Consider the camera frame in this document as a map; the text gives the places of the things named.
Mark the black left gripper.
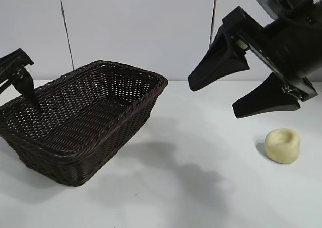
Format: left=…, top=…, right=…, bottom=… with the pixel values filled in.
left=0, top=48, right=38, bottom=113

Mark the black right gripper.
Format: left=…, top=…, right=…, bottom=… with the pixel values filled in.
left=188, top=0, right=322, bottom=119

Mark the pale yellow egg yolk pastry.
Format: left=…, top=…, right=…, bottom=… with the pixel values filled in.
left=264, top=128, right=301, bottom=165

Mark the dark brown woven basket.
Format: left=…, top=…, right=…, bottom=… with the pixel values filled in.
left=0, top=59, right=169, bottom=188

